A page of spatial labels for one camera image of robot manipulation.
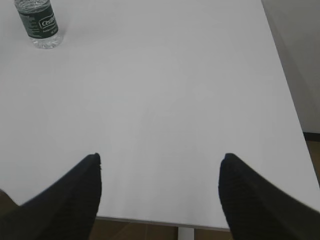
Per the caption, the white table leg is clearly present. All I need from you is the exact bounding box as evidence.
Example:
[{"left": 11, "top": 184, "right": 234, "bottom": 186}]
[{"left": 177, "top": 227, "right": 195, "bottom": 240}]

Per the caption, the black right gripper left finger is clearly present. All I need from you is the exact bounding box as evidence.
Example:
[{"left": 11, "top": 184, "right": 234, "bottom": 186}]
[{"left": 0, "top": 153, "right": 102, "bottom": 240}]

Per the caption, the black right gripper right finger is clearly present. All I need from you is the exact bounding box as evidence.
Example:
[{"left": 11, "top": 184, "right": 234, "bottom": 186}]
[{"left": 218, "top": 153, "right": 320, "bottom": 240}]

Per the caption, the clear green-label water bottle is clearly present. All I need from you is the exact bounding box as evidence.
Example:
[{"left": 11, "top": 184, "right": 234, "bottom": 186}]
[{"left": 14, "top": 0, "right": 63, "bottom": 50}]

